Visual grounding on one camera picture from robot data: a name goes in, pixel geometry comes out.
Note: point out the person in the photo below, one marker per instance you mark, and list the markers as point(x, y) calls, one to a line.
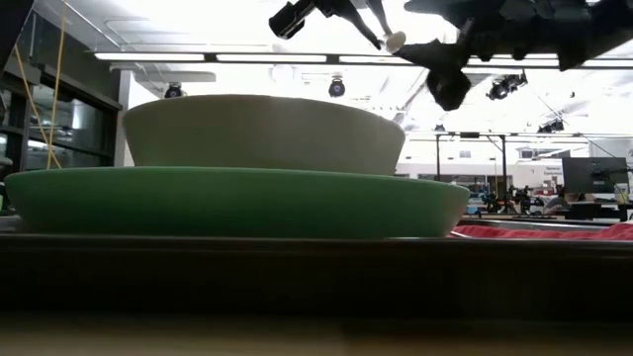
point(556, 204)

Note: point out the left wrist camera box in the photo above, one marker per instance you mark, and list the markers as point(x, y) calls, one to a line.
point(289, 19)

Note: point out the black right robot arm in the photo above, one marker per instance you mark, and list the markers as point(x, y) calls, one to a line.
point(583, 29)

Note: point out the black ceiling spotlight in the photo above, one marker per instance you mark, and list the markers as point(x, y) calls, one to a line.
point(551, 126)
point(507, 85)
point(173, 91)
point(336, 88)

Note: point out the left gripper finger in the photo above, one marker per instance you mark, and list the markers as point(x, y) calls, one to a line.
point(363, 29)
point(381, 17)

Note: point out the long ceiling light bar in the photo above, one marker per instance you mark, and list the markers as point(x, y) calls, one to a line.
point(272, 58)

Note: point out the brown plastic tray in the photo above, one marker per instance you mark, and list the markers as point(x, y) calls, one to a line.
point(316, 277)

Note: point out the white round bowl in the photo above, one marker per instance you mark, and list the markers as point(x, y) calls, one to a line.
point(264, 133)

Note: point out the green round plate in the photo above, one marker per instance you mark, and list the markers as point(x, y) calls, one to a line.
point(237, 203)

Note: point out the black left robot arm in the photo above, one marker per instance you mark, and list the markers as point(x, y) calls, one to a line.
point(12, 25)

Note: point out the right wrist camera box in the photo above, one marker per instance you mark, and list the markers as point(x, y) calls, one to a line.
point(449, 89)

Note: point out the black computer monitor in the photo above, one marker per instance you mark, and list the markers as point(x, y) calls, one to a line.
point(596, 175)

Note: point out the red cloth napkin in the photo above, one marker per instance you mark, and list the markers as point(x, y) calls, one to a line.
point(544, 232)

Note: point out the black background station frame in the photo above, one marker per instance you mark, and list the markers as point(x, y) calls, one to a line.
point(504, 163)

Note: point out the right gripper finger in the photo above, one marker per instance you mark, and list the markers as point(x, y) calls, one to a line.
point(440, 10)
point(435, 54)

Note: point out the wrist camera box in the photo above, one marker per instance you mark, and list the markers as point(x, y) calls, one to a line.
point(449, 89)
point(289, 19)

